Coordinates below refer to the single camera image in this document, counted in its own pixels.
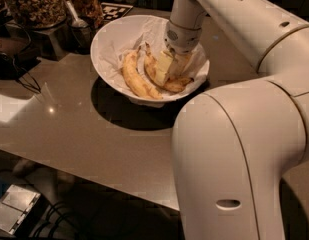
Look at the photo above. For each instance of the metal jar stand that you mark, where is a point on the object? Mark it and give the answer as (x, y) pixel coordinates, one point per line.
(52, 42)

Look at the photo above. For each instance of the glass jar of nuts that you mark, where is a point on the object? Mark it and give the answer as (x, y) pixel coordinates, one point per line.
(37, 14)

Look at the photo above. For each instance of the ripe banana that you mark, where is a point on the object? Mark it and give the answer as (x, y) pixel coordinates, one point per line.
(173, 85)
(134, 80)

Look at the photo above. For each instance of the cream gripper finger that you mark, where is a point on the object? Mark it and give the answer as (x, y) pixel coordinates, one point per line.
(178, 65)
(163, 67)

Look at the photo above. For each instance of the white spoon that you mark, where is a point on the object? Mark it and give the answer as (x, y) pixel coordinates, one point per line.
(74, 15)

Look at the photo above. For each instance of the dark small cup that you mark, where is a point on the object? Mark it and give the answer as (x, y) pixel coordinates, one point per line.
(82, 32)

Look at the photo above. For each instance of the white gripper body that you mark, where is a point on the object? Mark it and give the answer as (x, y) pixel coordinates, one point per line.
(182, 38)

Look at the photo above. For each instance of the black white marker tag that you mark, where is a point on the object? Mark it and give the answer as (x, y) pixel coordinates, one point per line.
(112, 11)

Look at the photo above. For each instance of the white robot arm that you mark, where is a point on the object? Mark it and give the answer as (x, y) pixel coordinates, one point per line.
(232, 144)

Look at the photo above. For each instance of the glass jar of granola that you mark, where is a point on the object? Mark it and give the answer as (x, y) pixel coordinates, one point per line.
(90, 11)

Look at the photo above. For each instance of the white bowl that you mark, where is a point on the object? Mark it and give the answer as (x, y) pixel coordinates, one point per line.
(127, 50)

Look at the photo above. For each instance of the white paper liner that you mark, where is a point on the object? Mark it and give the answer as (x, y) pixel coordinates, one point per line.
(120, 40)

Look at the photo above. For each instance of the black device with cable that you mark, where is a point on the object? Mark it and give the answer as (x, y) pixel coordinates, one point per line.
(17, 57)

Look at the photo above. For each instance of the grey metal box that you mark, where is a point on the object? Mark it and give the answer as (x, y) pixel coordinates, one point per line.
(15, 207)

